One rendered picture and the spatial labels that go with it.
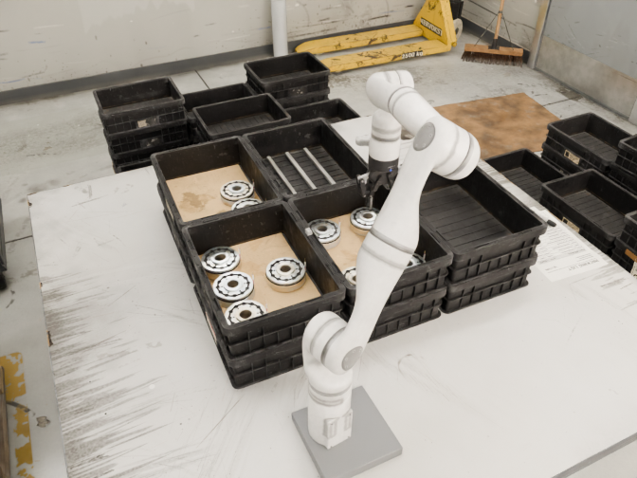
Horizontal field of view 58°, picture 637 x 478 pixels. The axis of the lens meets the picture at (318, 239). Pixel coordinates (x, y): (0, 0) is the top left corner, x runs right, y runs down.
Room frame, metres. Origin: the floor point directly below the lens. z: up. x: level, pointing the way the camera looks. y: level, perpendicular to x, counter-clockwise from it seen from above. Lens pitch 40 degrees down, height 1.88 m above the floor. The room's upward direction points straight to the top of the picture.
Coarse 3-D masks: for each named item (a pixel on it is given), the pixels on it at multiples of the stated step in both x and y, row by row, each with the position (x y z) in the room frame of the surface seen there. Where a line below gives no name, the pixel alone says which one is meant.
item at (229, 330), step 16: (256, 208) 1.28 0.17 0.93; (288, 208) 1.28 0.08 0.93; (192, 224) 1.21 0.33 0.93; (208, 224) 1.21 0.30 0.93; (192, 256) 1.08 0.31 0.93; (320, 256) 1.08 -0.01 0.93; (208, 288) 0.96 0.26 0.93; (304, 304) 0.91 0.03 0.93; (320, 304) 0.93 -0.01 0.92; (224, 320) 0.87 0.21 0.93; (256, 320) 0.87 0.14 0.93; (272, 320) 0.88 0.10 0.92
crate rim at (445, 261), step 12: (324, 192) 1.35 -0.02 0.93; (288, 204) 1.30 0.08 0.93; (300, 216) 1.24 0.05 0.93; (324, 252) 1.09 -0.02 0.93; (336, 264) 1.05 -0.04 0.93; (420, 264) 1.05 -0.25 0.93; (432, 264) 1.05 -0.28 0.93; (444, 264) 1.06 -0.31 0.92; (408, 276) 1.02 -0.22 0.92; (348, 288) 0.96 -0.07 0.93
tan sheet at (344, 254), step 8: (344, 216) 1.37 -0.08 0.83; (344, 224) 1.33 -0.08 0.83; (344, 232) 1.29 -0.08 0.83; (352, 232) 1.29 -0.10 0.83; (344, 240) 1.26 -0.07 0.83; (352, 240) 1.26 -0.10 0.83; (360, 240) 1.26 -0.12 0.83; (336, 248) 1.22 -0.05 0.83; (344, 248) 1.22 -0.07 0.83; (352, 248) 1.22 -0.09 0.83; (336, 256) 1.19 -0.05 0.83; (344, 256) 1.19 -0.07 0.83; (352, 256) 1.19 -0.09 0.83; (344, 264) 1.16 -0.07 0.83; (352, 264) 1.16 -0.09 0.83
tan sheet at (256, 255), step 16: (256, 240) 1.26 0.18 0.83; (272, 240) 1.26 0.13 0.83; (256, 256) 1.19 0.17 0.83; (272, 256) 1.19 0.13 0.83; (288, 256) 1.19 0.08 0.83; (256, 272) 1.13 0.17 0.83; (256, 288) 1.06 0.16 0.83; (304, 288) 1.06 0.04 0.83; (272, 304) 1.01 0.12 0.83; (288, 304) 1.01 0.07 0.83
